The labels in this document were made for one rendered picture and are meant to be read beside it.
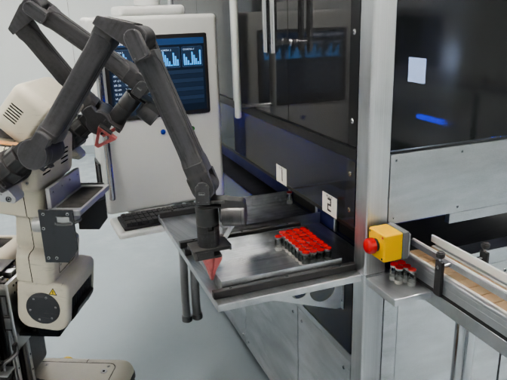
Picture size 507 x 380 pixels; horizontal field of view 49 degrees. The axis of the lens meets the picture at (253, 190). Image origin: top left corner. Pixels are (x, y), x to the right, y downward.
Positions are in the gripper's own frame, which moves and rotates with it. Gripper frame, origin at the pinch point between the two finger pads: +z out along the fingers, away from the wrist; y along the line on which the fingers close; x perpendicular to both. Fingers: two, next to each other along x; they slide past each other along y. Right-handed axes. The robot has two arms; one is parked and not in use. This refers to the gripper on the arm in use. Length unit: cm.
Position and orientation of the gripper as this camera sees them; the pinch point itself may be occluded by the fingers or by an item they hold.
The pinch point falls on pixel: (211, 276)
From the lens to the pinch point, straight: 147.9
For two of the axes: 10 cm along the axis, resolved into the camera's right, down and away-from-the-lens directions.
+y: 9.3, -1.5, 3.3
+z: 0.4, 9.5, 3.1
